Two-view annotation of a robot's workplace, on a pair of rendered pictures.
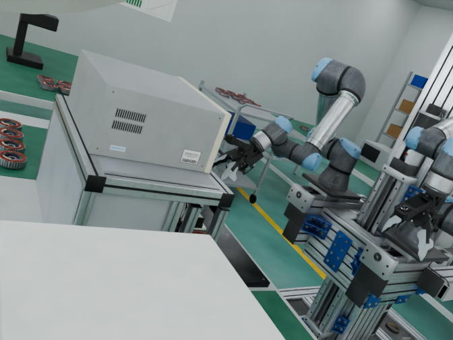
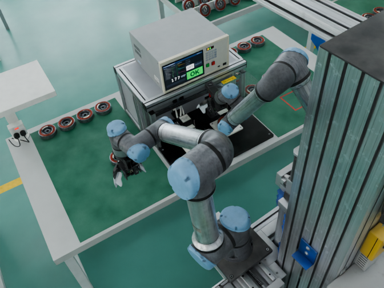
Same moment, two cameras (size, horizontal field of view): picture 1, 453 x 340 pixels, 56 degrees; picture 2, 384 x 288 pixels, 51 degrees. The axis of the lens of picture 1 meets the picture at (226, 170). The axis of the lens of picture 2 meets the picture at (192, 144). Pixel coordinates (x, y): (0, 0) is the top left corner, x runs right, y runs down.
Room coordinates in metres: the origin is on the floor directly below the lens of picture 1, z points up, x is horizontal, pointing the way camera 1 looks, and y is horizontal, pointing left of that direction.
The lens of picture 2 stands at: (1.64, -1.64, 2.56)
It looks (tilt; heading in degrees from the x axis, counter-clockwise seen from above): 48 degrees down; 97
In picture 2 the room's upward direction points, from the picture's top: 6 degrees counter-clockwise
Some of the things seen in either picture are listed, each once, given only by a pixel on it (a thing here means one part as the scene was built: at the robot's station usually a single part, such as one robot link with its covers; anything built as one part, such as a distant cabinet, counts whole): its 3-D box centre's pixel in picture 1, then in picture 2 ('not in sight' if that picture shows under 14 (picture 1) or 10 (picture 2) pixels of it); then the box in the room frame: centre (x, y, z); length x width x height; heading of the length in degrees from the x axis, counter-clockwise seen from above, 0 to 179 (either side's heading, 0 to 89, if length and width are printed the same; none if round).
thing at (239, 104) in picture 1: (228, 139); not in sight; (4.33, 0.09, 0.51); 1.01 x 0.60 x 1.01; 34
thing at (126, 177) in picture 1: (134, 144); (179, 66); (1.35, 0.32, 1.09); 0.68 x 0.44 x 0.05; 34
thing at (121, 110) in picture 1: (143, 108); (179, 48); (1.36, 0.33, 1.22); 0.44 x 0.39 x 0.20; 34
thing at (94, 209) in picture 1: (119, 244); (131, 103); (1.04, 0.20, 0.91); 0.28 x 0.03 x 0.32; 124
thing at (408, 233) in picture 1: (419, 231); (235, 239); (1.67, -0.83, 1.09); 0.15 x 0.15 x 0.10
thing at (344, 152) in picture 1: (345, 154); not in sight; (2.06, -0.51, 1.20); 0.13 x 0.12 x 0.14; 60
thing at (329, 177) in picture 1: (336, 176); not in sight; (2.06, -0.52, 1.09); 0.15 x 0.15 x 0.10
